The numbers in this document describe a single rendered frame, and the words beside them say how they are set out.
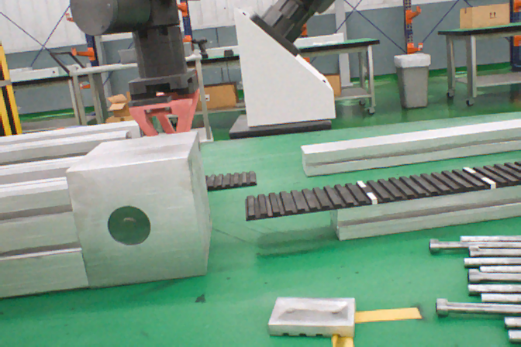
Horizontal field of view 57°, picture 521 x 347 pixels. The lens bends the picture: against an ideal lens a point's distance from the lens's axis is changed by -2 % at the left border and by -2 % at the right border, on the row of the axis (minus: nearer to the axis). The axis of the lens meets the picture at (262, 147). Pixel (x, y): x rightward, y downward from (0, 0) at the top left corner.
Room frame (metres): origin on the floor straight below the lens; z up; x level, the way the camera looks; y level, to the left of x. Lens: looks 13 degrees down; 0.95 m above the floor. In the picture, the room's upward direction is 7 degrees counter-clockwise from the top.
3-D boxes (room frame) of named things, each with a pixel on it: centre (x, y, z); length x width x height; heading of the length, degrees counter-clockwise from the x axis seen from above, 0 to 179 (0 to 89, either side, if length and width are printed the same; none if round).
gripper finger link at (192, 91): (0.60, 0.11, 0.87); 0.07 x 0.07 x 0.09; 1
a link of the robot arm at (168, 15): (0.57, 0.11, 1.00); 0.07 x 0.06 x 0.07; 153
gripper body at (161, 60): (0.58, 0.11, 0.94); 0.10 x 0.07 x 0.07; 1
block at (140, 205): (0.40, 0.10, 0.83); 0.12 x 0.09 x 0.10; 2
